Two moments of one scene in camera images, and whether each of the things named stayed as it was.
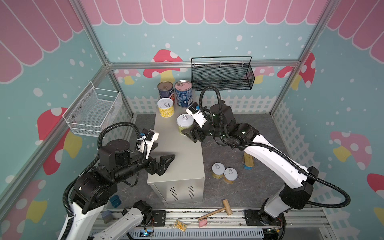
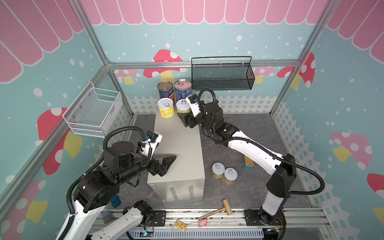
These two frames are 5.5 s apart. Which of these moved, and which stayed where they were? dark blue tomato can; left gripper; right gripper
Moved: right gripper
Stayed: left gripper; dark blue tomato can
